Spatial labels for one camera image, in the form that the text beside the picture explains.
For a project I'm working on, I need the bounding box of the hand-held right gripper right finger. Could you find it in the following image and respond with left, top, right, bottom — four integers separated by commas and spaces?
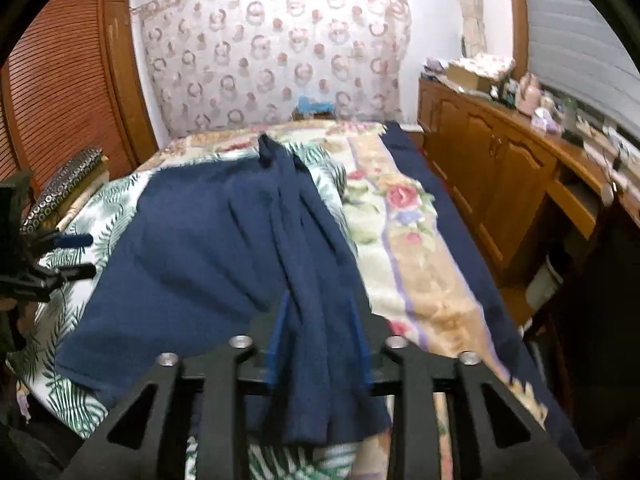
347, 295, 581, 480

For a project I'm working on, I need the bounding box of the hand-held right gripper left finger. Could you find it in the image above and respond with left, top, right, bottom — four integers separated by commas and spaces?
62, 292, 292, 480

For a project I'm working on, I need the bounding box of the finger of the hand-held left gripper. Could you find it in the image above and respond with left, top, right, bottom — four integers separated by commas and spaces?
29, 264, 98, 302
29, 231, 96, 254

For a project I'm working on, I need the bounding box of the navy printed T-shirt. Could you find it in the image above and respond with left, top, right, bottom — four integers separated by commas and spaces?
52, 132, 393, 448

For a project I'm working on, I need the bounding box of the beige folded cloth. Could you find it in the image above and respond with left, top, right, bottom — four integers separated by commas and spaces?
55, 192, 103, 235

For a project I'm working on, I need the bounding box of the golden folded cloth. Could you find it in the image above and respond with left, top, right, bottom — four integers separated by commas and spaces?
37, 160, 111, 226

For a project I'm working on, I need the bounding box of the floral bed blanket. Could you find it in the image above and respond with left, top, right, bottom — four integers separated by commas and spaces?
160, 120, 551, 431

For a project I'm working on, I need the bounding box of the palm leaf printed sheet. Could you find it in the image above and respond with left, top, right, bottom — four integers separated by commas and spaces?
7, 140, 361, 480

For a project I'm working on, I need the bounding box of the wooden louvred door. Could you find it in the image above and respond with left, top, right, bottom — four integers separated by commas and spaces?
0, 0, 158, 196

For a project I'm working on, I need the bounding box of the navy bed sheet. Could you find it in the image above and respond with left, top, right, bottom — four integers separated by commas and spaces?
380, 121, 601, 480

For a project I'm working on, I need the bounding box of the white bin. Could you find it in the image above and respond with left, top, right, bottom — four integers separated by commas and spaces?
525, 252, 566, 313

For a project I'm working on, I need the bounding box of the wooden cabinet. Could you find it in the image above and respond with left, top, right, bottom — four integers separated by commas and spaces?
417, 77, 640, 321

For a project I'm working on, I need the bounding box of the blue plastic bag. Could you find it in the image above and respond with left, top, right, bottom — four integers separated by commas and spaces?
295, 94, 337, 114

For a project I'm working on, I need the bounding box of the circle patterned sheer curtain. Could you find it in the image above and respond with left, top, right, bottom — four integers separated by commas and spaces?
140, 0, 413, 138

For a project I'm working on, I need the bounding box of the open cardboard box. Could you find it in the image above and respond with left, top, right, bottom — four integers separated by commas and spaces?
446, 62, 493, 92

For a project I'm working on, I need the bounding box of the small lavender object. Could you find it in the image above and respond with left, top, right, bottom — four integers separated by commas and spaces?
531, 107, 560, 133

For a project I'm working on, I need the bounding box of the pink jug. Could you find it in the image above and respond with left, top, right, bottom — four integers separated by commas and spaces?
517, 72, 543, 113

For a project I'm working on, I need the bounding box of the floral cloth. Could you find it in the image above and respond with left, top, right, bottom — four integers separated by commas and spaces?
450, 52, 517, 83

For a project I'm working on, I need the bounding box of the beige lace curtain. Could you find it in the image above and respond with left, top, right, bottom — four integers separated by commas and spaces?
459, 0, 485, 57

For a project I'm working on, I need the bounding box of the grey window blind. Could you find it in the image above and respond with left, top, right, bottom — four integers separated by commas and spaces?
520, 0, 640, 146

